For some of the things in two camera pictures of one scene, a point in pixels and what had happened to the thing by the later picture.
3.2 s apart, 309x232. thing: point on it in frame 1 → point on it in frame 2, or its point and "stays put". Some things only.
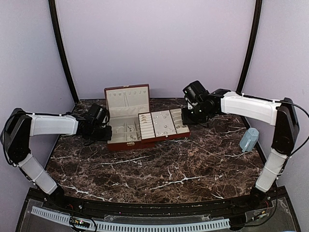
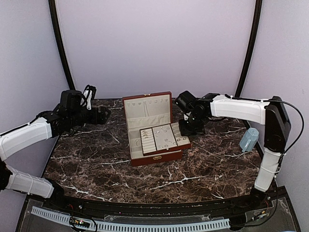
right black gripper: [186, 120] → [185, 132]
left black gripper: [107, 137] → [102, 118]
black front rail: [248, 204] stays put
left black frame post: [60, 47] stays put
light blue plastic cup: [249, 139] stays put
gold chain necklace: [192, 152] stays put
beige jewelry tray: [162, 124] → [164, 139]
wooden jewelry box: [124, 103] → [147, 111]
